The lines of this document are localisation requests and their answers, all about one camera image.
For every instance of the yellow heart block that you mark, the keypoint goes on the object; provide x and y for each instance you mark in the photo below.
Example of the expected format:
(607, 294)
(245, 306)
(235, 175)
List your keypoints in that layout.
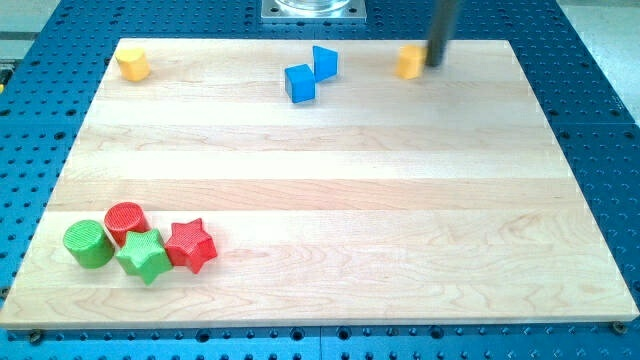
(411, 62)

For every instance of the blue cube block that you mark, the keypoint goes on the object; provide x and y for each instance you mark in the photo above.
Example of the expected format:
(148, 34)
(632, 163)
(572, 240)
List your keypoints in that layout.
(299, 83)

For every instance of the wooden board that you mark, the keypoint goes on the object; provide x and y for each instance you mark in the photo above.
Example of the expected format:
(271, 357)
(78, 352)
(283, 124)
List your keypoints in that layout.
(440, 200)

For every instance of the blue triangle block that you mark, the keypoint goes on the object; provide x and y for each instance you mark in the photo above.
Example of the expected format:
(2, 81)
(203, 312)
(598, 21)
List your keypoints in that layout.
(325, 63)

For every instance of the red star block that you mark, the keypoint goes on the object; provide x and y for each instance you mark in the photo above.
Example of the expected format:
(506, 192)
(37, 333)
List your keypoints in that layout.
(190, 245)

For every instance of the green star block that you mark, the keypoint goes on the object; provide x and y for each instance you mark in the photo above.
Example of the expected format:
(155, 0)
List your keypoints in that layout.
(144, 255)

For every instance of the red cylinder block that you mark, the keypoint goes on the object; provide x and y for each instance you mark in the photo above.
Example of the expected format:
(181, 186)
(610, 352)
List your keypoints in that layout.
(123, 218)

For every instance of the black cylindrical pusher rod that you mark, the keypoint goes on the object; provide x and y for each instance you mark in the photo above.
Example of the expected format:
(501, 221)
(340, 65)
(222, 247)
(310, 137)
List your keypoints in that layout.
(443, 23)

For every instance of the yellow pentagon block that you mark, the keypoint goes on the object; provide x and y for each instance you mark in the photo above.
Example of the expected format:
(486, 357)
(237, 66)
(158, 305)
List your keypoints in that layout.
(133, 64)

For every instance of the green cylinder block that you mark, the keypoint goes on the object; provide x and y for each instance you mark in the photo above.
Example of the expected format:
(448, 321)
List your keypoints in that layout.
(88, 243)

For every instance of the left board clamp screw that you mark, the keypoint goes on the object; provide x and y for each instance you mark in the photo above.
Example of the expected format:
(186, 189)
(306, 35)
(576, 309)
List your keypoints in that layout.
(35, 336)

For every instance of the board clamp screw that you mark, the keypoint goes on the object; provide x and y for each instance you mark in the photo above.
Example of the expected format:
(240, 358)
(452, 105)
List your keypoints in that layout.
(35, 336)
(619, 327)

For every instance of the right board clamp screw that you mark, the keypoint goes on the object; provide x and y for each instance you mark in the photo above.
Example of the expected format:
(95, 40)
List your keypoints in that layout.
(619, 327)

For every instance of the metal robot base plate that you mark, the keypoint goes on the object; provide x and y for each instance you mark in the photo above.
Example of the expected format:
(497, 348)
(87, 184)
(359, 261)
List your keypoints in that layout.
(289, 11)

